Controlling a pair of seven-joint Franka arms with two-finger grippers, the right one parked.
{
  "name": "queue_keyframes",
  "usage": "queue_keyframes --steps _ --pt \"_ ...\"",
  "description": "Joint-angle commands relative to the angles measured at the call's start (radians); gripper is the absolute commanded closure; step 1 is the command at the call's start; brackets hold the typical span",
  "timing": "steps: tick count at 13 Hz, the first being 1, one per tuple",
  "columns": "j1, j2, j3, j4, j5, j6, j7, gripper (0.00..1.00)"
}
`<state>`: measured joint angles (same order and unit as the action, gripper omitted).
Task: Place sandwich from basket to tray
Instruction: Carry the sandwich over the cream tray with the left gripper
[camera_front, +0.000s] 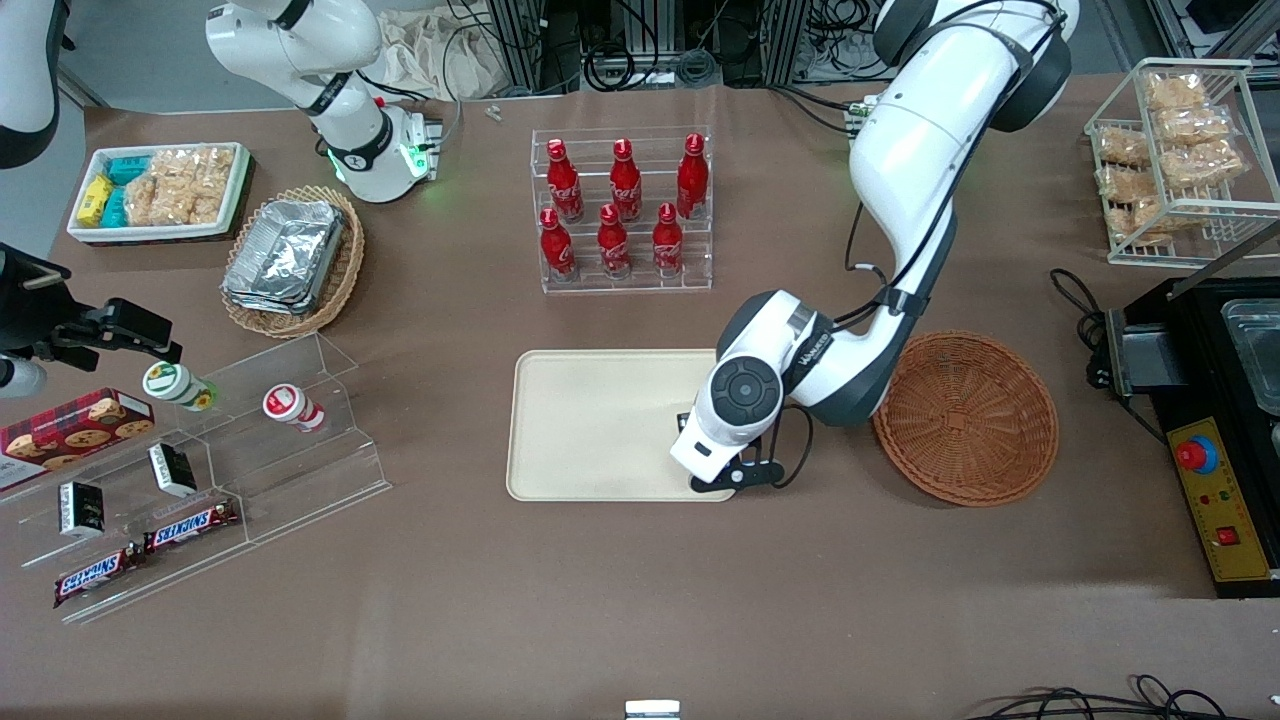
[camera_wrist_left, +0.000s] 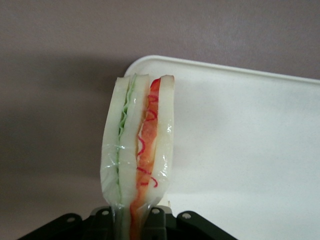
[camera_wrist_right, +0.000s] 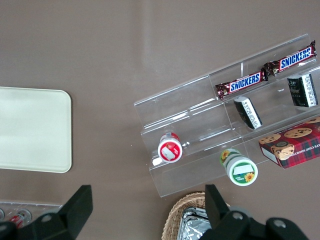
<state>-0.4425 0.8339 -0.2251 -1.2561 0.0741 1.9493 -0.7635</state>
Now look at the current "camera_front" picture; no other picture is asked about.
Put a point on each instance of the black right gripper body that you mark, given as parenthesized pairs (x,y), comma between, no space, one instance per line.
(28,312)

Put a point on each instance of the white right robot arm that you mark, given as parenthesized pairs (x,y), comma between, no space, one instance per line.
(300,40)

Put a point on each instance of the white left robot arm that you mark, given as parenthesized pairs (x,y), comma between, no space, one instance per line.
(930,150)

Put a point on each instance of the cream rectangular plastic tray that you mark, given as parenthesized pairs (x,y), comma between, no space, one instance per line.
(600,430)

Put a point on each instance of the oval wicker basket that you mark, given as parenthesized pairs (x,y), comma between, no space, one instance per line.
(340,270)

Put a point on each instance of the round brown wicker basket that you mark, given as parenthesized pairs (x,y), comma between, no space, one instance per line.
(965,420)

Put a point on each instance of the grey white cylindrical object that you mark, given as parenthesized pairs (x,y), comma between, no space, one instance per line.
(15,378)

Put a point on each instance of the green lidded yogurt bottle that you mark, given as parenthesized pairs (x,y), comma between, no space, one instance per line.
(175,385)

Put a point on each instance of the red tartan cookie box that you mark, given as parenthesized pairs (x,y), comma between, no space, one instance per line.
(75,425)

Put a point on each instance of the white rectangular snack bin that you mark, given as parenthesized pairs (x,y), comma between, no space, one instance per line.
(160,232)

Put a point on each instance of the yellow snack box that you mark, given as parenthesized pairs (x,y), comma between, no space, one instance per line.
(95,200)

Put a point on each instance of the teal snack box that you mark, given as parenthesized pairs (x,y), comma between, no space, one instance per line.
(116,208)
(130,168)

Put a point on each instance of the rice cracker bag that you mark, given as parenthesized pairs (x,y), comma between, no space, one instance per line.
(1175,92)
(165,203)
(1122,147)
(195,165)
(1205,162)
(1130,185)
(1195,125)
(1140,220)

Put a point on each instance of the small black white box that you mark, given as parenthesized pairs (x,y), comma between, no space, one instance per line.
(172,470)
(82,508)

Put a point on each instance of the clear acrylic bottle stand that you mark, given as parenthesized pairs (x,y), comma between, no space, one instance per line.
(620,280)

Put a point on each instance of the stacked aluminium foil containers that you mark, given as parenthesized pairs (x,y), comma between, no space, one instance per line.
(285,255)

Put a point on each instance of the red lidded yogurt bottle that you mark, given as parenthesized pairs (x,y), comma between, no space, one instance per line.
(292,407)

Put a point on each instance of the red cola bottle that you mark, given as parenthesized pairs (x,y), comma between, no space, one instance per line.
(667,242)
(612,242)
(556,245)
(625,180)
(692,176)
(564,180)

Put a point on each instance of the Snickers chocolate bar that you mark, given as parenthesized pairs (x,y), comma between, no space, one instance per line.
(190,526)
(95,578)

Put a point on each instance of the clear acrylic stepped display stand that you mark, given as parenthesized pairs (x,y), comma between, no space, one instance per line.
(300,470)

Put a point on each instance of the beige cloth bag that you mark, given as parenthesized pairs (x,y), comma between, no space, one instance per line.
(440,50)

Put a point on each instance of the red emergency stop button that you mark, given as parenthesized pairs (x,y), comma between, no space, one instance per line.
(1195,455)

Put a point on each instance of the black countertop machine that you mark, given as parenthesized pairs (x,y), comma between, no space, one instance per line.
(1200,400)

